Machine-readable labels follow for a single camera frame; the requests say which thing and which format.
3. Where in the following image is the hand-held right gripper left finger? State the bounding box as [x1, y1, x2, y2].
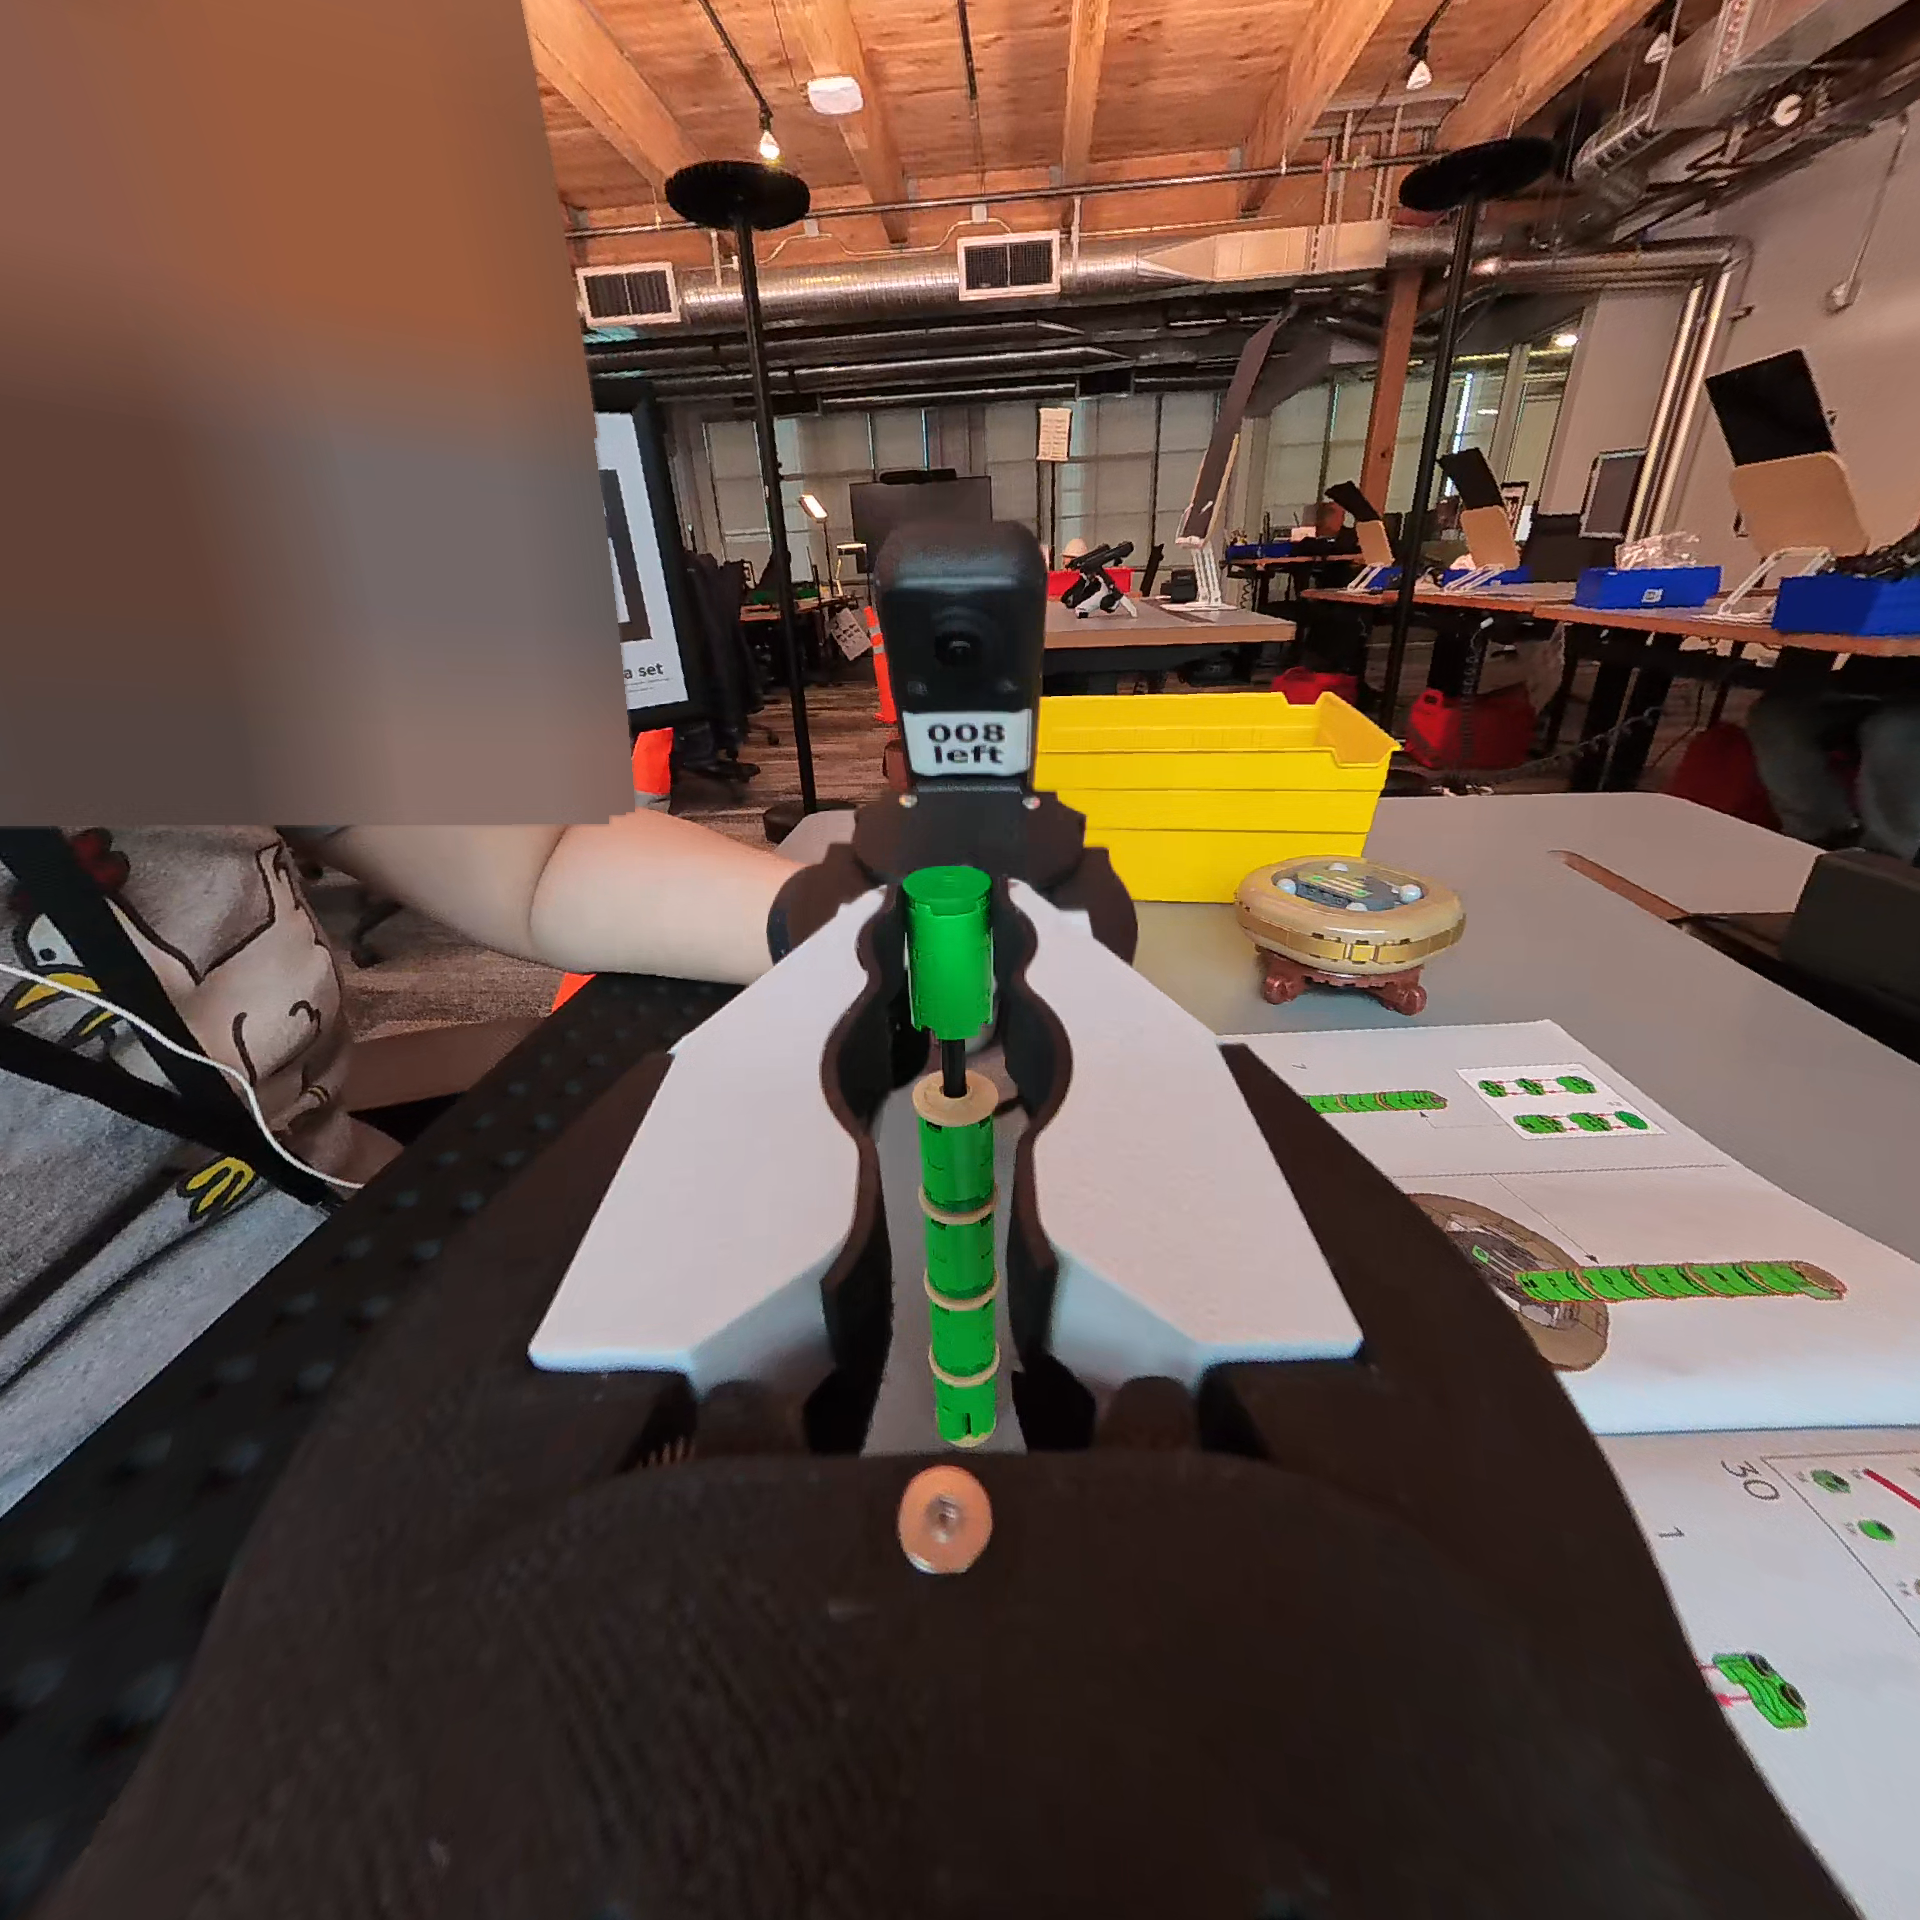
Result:
[528, 879, 910, 1453]

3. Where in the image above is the black case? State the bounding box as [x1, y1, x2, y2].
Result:
[1695, 848, 1920, 1059]

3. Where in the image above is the black perforated panel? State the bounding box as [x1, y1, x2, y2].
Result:
[0, 976, 751, 1920]

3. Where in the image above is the black strap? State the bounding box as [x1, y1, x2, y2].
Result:
[0, 825, 337, 1209]

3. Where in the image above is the grey background table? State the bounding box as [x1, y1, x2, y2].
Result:
[1043, 600, 1297, 693]

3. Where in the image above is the grey desk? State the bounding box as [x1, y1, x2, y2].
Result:
[772, 791, 1920, 1920]

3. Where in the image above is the yellow plastic bin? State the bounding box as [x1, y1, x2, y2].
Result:
[1030, 693, 1401, 906]

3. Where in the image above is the black pole stand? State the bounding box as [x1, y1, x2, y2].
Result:
[663, 161, 863, 841]
[1381, 135, 1556, 793]

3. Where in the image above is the tan round brick pot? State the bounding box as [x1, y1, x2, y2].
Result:
[1233, 856, 1465, 1019]

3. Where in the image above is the black monitor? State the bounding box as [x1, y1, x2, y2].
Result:
[847, 473, 993, 565]

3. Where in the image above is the wooden strip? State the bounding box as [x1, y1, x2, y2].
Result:
[1552, 851, 1689, 924]

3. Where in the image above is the person's left forearm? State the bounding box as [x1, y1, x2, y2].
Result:
[292, 824, 797, 987]

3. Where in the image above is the orange traffic cone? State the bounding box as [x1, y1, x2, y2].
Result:
[550, 727, 676, 1010]

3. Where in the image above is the green cylinder brick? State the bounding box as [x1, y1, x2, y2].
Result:
[901, 864, 999, 1041]

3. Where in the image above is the silver ventilation duct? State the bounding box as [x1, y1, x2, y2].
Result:
[576, 225, 1748, 325]

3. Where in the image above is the white cable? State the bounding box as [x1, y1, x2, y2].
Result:
[0, 960, 367, 1193]

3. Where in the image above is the long wooden background table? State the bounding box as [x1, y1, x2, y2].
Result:
[1303, 586, 1920, 797]

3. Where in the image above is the person's grey printed shirt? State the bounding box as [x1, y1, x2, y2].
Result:
[0, 825, 406, 1519]

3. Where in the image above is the green stalk with tan rings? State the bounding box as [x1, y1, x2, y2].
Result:
[910, 1071, 1003, 1450]

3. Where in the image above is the framed marker sign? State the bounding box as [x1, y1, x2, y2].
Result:
[591, 381, 705, 736]

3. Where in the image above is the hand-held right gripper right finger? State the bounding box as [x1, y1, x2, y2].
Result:
[992, 879, 1366, 1450]

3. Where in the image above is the black tablet on stand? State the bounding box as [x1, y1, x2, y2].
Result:
[1702, 347, 1871, 560]

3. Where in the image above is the building instruction booklet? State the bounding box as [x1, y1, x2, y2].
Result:
[1217, 1019, 1920, 1906]

